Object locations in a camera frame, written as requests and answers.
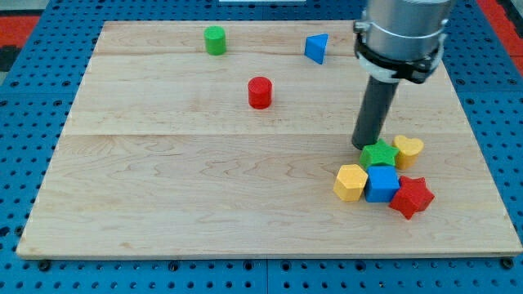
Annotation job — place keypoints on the yellow heart block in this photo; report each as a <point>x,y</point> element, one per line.
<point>409,150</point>

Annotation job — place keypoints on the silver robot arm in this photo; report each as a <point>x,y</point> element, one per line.
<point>401,39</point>

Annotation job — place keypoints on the green star block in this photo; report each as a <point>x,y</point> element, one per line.
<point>378,154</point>

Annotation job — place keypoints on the red star block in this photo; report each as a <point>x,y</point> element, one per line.
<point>413,196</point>

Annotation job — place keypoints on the red cylinder block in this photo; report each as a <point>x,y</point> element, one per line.
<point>260,92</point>

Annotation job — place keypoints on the light wooden board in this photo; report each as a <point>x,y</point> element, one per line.
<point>163,158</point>

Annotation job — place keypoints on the yellow hexagon block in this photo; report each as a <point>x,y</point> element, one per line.
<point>350,182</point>

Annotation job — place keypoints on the blue triangle block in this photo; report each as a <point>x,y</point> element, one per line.
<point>315,47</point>

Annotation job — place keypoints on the green cylinder block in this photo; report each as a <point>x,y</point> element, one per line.
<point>215,40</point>

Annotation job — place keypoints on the blue cube block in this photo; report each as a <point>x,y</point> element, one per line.
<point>382,184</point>

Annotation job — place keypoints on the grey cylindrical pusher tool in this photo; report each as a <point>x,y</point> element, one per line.
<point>373,112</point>

